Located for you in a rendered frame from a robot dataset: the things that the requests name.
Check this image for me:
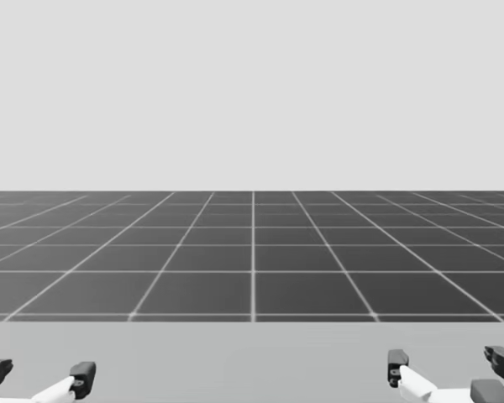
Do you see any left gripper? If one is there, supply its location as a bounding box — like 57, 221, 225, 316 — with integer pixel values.
0, 359, 97, 403

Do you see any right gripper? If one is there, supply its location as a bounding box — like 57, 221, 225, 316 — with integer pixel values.
387, 345, 504, 403

